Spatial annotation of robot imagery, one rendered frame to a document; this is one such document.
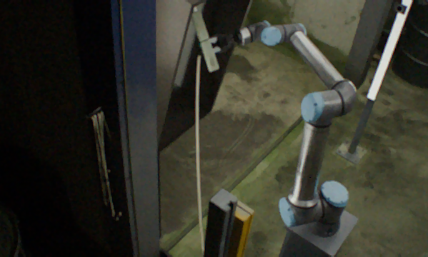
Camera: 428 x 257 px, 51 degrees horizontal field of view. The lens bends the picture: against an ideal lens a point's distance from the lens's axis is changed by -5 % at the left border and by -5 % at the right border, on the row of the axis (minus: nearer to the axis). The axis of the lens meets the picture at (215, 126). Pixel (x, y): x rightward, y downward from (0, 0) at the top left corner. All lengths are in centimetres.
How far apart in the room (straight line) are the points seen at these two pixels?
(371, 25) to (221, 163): 178
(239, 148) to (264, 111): 49
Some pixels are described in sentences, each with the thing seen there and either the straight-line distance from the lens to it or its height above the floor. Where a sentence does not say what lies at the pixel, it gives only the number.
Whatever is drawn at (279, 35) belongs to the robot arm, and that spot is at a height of 143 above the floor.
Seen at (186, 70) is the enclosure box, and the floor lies 69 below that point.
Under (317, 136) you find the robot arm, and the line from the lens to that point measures 198.
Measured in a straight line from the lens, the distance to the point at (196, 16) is 234.
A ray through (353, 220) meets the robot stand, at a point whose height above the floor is 64.
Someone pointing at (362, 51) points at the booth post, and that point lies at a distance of 434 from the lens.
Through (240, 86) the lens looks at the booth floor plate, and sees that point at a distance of 419.
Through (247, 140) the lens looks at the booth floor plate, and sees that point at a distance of 370.
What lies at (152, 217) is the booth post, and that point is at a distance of 213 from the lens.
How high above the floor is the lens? 265
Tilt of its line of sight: 44 degrees down
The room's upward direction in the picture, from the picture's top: 6 degrees clockwise
